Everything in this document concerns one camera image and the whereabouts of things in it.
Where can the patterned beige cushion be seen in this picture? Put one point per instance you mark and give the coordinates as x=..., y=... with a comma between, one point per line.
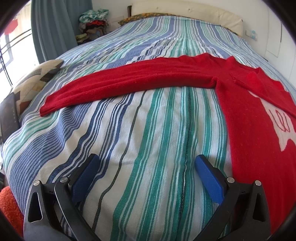
x=34, y=82

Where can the orange fuzzy sleeve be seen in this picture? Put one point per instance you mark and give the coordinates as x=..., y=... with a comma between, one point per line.
x=11, y=210

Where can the yellow patterned pillow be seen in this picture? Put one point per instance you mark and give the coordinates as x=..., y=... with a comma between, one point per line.
x=142, y=16

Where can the red knit sweater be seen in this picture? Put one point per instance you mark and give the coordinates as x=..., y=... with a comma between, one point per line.
x=258, y=110

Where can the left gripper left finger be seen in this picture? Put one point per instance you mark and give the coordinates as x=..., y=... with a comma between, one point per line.
x=51, y=211

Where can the striped blue green bedspread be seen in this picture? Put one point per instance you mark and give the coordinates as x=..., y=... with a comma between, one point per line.
x=146, y=187

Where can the teal curtain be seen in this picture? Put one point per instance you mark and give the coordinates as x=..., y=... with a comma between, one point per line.
x=54, y=25

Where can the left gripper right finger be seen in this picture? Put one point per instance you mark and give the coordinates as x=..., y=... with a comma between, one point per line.
x=242, y=212

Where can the pile of clothes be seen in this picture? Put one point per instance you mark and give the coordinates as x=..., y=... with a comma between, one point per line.
x=92, y=25

